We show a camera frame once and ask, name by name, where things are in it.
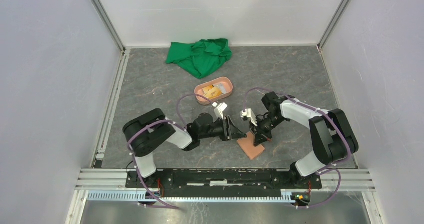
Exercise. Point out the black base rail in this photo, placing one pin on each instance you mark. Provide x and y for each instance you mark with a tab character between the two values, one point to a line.
223	182

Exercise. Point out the gold card in tray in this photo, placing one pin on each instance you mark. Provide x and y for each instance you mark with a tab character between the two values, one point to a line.
210	91

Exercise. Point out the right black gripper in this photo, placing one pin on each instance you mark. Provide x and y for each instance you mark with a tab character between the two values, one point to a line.
261	137

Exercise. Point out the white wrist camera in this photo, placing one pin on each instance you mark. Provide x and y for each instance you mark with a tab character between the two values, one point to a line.
219	109
248	115

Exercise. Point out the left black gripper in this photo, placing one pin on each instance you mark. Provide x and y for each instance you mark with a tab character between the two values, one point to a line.
234	132

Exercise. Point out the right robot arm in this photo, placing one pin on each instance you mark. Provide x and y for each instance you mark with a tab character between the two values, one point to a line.
332	137

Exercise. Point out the brown leather card holder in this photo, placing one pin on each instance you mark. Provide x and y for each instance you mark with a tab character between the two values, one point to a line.
247	145

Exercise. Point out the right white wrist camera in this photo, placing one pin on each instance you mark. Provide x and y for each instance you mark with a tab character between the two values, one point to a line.
248	115

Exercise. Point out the green cloth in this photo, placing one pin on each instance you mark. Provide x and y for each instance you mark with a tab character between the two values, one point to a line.
200	58

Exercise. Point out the silver card in tray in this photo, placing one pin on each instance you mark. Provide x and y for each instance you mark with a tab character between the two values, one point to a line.
221	87

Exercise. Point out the pink oval tray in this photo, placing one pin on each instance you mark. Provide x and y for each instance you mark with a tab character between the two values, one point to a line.
225	80

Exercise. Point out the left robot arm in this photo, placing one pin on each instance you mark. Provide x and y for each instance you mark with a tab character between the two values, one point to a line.
147	132

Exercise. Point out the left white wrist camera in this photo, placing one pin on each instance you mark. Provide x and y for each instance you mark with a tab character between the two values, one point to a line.
219	109

